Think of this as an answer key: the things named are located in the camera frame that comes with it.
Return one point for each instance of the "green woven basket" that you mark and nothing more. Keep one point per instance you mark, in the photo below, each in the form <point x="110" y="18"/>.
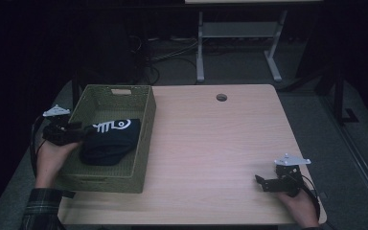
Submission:
<point x="140" y="127"/>

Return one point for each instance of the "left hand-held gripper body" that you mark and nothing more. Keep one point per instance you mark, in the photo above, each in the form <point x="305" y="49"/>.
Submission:
<point x="59" y="134"/>

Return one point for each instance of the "person's right hand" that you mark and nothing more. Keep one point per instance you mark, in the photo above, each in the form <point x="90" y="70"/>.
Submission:
<point x="302" y="207"/>

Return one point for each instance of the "black garment with white print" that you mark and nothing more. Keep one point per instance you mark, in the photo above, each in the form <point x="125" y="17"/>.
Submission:
<point x="108" y="147"/>

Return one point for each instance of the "black tape strip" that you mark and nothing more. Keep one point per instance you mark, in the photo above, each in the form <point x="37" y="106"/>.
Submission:
<point x="322" y="194"/>
<point x="68" y="193"/>

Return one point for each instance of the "person's left hand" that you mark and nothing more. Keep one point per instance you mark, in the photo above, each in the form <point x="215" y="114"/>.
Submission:
<point x="49" y="166"/>

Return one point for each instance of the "grey metal floor rail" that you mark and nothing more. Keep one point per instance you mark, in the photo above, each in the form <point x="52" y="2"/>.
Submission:
<point x="357" y="153"/>

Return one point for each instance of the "white metal desk frame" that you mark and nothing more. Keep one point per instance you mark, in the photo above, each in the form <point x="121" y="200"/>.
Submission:
<point x="236" y="29"/>

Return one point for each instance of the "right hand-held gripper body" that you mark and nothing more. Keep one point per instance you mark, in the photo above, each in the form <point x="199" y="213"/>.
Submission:
<point x="289" y="182"/>

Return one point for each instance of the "black metal stand post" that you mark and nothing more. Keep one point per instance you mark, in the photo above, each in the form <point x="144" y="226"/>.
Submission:
<point x="338" y="96"/>
<point x="75" y="92"/>

